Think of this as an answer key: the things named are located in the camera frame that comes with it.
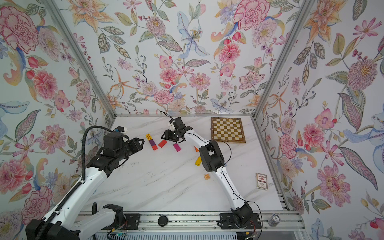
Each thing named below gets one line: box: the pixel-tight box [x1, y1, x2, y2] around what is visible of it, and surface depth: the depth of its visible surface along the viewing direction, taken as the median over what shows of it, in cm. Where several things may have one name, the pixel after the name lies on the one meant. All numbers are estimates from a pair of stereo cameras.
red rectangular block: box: [158, 139, 168, 148], surface depth 106 cm
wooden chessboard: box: [210, 117, 246, 144], surface depth 113 cm
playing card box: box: [256, 173, 268, 190], surface depth 88 cm
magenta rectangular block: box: [173, 143, 182, 152], surface depth 103 cm
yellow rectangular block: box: [194, 156, 202, 166], surface depth 97 cm
